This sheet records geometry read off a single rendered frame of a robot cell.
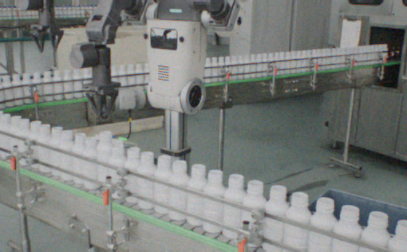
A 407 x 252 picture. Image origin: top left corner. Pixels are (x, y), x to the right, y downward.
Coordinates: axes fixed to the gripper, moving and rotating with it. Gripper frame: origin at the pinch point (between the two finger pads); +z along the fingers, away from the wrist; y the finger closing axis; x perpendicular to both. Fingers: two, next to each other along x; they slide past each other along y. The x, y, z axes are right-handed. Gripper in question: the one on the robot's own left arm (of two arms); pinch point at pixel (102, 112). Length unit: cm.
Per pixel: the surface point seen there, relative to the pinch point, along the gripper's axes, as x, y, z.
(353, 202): -59, 61, 32
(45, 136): 28.0, -0.9, 12.6
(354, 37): 58, 389, 0
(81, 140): 10.2, 0.1, 10.8
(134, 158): -13.3, -0.2, 11.5
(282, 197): -61, 0, 11
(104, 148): -1.6, -1.3, 10.7
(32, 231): 162, 82, 124
